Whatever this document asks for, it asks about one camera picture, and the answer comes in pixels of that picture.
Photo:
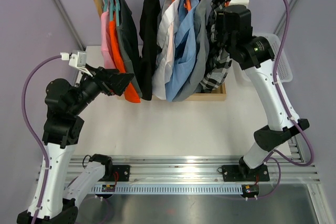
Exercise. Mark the black white plaid shirt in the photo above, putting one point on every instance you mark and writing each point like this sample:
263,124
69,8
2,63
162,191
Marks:
218,61

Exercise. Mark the white plastic basket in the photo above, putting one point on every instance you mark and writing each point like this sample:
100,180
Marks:
283,69

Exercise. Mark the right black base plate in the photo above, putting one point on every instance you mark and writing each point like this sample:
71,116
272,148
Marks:
234,173

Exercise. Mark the white slotted cable duct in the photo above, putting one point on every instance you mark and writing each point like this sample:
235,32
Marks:
169,189

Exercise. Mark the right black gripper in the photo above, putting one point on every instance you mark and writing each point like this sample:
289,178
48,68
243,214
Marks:
219,24

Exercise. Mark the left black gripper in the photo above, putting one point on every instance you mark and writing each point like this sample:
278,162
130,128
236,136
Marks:
103,77

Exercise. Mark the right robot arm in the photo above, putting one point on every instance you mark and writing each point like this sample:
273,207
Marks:
256,58

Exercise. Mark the pink shirt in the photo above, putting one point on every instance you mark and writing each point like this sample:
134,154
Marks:
105,41

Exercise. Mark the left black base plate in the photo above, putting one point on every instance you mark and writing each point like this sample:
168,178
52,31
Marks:
120,173

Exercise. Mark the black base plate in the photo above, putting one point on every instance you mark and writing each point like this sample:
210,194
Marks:
234,173
120,173

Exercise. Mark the aluminium rail frame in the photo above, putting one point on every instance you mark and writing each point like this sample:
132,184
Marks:
151,163

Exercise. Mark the dark grey t-shirt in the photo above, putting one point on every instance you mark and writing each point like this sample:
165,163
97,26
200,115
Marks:
128,42

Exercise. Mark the grey shirt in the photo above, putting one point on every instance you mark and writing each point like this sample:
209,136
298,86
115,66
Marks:
202,50

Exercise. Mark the orange shirt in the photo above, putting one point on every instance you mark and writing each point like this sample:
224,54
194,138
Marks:
130,93

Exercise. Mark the light blue shirt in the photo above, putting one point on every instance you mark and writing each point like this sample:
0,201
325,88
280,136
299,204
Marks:
185,50

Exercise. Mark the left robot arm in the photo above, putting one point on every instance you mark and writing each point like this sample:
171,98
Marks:
53,202

